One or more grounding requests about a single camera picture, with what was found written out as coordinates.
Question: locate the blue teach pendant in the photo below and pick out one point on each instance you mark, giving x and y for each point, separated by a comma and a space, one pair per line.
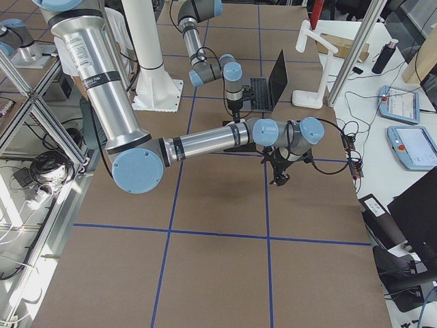
413, 146
398, 104

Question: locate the blue teach pendant far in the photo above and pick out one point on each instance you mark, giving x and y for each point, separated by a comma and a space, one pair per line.
398, 104

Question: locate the aluminium frame left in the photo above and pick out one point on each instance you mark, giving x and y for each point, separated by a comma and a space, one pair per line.
33, 105

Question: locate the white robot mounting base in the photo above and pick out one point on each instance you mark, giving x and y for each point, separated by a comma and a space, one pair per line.
155, 89

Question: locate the black water bottle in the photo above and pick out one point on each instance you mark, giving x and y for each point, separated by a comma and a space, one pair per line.
384, 56

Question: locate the grey laptop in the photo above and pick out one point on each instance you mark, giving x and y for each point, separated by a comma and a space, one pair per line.
264, 93

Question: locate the red handled tool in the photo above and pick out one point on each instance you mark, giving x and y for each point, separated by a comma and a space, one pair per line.
316, 12

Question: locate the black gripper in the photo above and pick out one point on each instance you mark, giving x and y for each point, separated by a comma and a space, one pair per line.
282, 165
235, 105

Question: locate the cardboard box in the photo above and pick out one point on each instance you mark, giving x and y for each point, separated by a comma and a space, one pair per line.
344, 45

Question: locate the blue teach pendant near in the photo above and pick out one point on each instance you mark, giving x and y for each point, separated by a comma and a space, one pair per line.
413, 146

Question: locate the black monitor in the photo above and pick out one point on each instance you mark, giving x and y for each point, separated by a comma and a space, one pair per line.
414, 212

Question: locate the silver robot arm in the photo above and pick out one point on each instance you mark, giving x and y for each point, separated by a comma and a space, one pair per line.
206, 66
138, 160

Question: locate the aluminium frame post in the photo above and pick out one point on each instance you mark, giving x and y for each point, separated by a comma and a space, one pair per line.
366, 27

